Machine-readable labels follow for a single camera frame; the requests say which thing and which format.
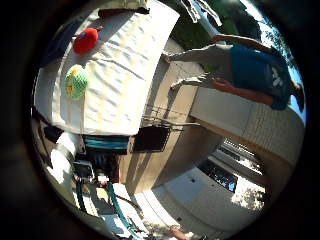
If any red plush toy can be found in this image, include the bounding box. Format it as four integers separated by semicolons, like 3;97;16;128
72;25;104;55

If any black box under table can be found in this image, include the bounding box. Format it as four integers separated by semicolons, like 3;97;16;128
131;125;172;154

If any green crocheted toy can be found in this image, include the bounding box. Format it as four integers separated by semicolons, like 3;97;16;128
64;64;90;100

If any person in blue shirt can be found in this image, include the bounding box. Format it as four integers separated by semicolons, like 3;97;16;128
162;33;306;113

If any teal cable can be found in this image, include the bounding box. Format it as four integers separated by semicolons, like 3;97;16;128
75;179;88;213
105;181;136;233

